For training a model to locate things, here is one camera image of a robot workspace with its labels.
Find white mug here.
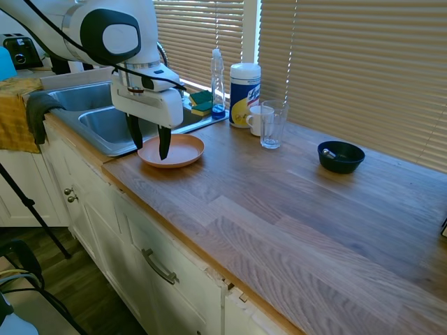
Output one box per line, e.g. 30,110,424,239
245,105,275,137

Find yellow patterned cloth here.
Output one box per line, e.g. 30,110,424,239
0,77,45,155

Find narrow beige window blind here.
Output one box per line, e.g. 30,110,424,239
153,0,245,93

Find grey dish cloth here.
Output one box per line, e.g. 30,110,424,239
26,91,68,146

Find clear dish soap bottle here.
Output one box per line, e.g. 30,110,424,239
210,48,227,121

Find black stand base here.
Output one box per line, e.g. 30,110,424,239
0,239,88,335

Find dark blue bowl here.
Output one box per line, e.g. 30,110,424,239
316,140,366,174

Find Lysol wipes canister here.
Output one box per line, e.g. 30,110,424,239
228,62,262,129

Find black tripod leg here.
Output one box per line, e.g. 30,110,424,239
0,161,73,260

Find white window frame post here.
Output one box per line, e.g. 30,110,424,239
242,0,263,66

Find chrome faucet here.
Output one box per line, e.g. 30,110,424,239
156,40,170,69

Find clear drinking glass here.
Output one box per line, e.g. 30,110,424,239
260,100,290,150

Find stainless steel double sink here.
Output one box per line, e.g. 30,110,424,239
41,80,230,157

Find light blue plastic object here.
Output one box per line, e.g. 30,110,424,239
0,46,19,81

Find metal bar drawer handle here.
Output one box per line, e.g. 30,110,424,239
140,248,180,285

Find yellow green sponge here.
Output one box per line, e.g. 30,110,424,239
189,90,214,106
191,100,214,118

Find white kitchen cabinet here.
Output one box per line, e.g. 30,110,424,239
0,120,280,335

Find wide beige window blind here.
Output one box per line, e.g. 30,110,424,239
258,0,447,174

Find orange round plate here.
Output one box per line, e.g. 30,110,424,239
137,134,205,170

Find black toaster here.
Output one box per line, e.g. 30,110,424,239
1,33,45,70

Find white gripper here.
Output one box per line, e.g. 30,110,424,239
110,71,184,161

